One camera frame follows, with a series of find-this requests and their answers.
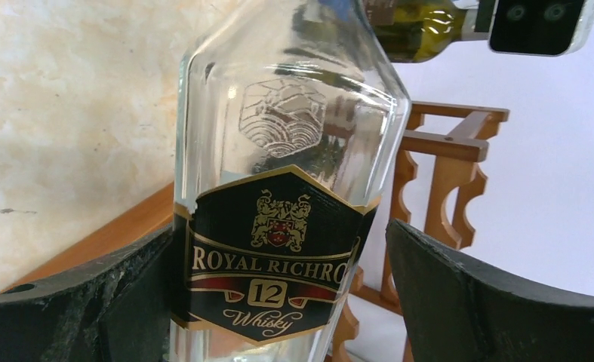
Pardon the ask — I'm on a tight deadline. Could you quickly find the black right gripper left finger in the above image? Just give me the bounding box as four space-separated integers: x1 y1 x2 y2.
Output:
0 228 172 361

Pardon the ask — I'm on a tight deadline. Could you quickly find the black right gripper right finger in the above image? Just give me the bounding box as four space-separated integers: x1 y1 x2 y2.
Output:
386 220 594 361

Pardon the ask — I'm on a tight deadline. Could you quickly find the clear whisky bottle black label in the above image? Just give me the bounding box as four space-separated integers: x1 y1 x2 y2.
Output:
169 1 411 361

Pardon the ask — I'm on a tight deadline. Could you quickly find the wooden wine rack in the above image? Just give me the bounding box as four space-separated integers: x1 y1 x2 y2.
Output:
326 101 511 362

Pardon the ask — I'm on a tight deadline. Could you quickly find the green wine bottle grey capsule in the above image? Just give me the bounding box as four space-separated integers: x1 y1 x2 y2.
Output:
363 0 496 63

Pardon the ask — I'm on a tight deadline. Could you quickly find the wooden compartment tray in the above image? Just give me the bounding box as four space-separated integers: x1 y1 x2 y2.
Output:
10 183 174 287

